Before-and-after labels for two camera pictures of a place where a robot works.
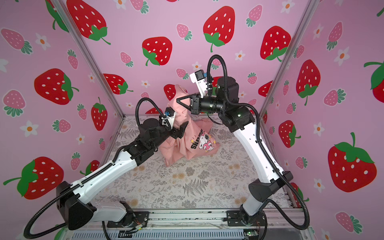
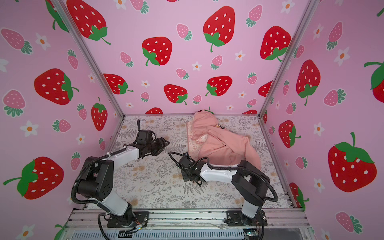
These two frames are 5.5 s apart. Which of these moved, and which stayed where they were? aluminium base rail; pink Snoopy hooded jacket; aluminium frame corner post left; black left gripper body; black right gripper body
Moved: pink Snoopy hooded jacket; black right gripper body; black left gripper body
Stayed: aluminium base rail; aluminium frame corner post left
